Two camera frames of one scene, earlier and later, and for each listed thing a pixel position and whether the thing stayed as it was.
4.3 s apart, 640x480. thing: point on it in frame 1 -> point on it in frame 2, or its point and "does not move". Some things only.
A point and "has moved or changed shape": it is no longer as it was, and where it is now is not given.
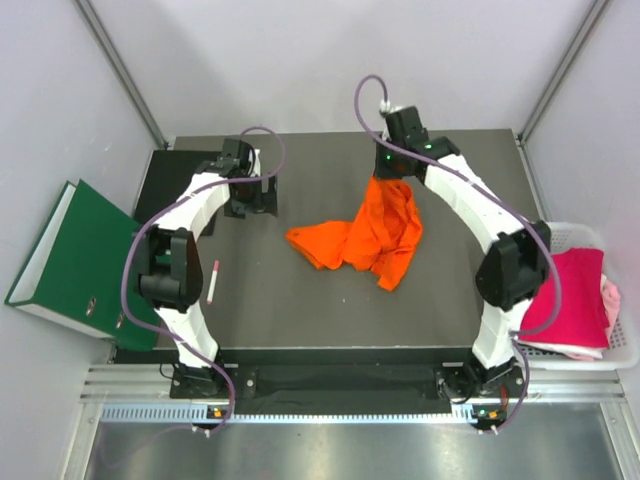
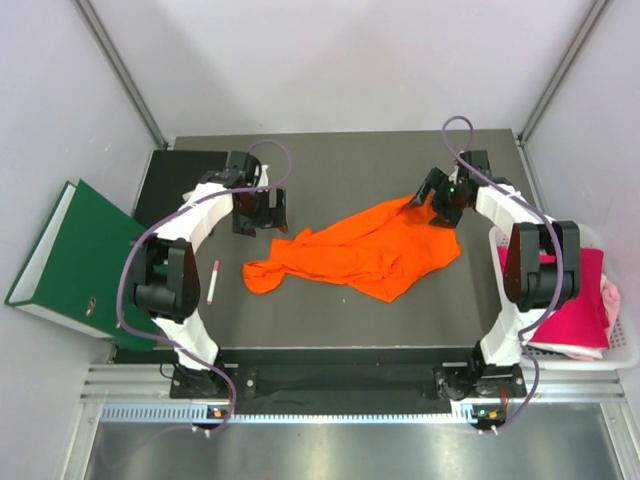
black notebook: [168, 174] does not move
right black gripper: [381, 170] -> [435, 180]
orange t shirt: [381, 238] has moved or changed shape
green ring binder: [73, 274] does not move
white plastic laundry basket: [622, 352] does not move
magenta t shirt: [581, 319] does not move
